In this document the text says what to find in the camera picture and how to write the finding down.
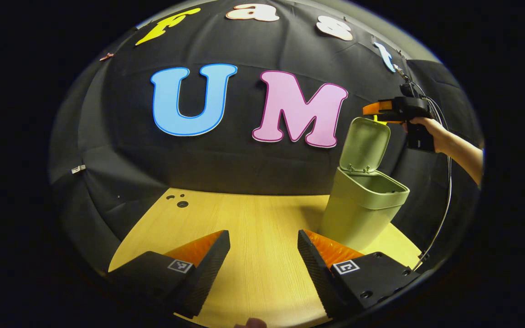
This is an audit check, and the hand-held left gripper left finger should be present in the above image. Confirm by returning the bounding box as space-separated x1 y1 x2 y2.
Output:
108 230 231 319

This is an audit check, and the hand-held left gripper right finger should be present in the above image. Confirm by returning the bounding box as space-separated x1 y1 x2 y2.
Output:
297 229 422 319

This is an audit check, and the pale green desktop garbage bin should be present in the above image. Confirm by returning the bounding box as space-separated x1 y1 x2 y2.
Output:
319 117 410 252

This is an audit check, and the wooden desktop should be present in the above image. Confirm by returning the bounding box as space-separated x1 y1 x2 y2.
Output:
108 188 422 328

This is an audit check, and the black backdrop cloth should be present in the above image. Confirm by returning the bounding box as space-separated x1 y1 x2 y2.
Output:
49 0 484 274

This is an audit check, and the thin black cable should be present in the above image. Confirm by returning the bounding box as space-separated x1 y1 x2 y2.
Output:
392 64 453 272

